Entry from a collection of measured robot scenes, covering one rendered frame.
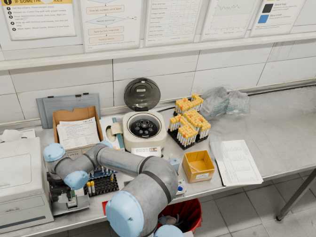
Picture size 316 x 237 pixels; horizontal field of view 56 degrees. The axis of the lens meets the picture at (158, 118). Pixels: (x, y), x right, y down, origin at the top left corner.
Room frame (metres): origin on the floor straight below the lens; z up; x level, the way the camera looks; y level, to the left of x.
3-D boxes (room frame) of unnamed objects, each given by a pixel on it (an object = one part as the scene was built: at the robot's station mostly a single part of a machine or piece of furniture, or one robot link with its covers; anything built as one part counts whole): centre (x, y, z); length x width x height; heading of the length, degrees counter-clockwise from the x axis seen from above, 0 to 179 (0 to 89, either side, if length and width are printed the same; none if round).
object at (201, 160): (0.96, -0.25, 0.93); 0.13 x 0.13 x 0.10; 20
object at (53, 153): (0.65, 0.37, 1.29); 0.09 x 0.08 x 0.11; 53
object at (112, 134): (1.10, 0.25, 0.92); 0.24 x 0.12 x 0.10; 23
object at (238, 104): (1.53, -0.52, 0.94); 0.20 x 0.17 x 0.14; 84
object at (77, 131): (1.05, 0.43, 0.95); 0.29 x 0.25 x 0.15; 23
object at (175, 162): (0.93, -0.09, 0.92); 0.10 x 0.07 x 0.10; 115
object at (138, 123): (1.15, 0.07, 0.97); 0.15 x 0.15 x 0.07
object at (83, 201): (0.65, 0.37, 0.92); 0.21 x 0.07 x 0.05; 113
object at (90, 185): (0.79, 0.25, 0.93); 0.17 x 0.09 x 0.11; 113
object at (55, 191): (0.65, 0.37, 1.13); 0.09 x 0.08 x 0.12; 113
